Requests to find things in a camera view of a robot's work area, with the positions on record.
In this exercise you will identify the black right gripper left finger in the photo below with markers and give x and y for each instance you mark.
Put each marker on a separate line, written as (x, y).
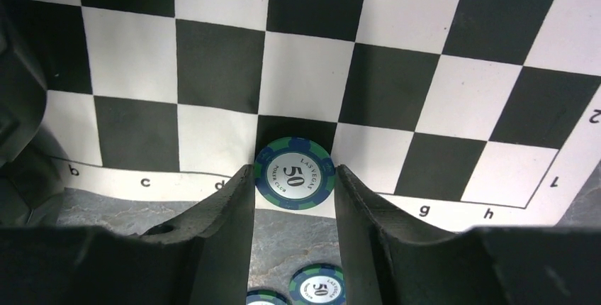
(201, 256)

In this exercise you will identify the black poker case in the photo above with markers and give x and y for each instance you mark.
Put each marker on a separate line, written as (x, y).
(32, 190)

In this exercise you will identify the green 50 chip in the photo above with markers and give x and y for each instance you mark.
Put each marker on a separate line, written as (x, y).
(265, 297)
(319, 283)
(294, 173)

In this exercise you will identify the black white chessboard mat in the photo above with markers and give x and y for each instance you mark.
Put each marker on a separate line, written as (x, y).
(460, 112)

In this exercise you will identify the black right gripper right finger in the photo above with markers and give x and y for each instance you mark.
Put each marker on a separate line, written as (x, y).
(391, 257)

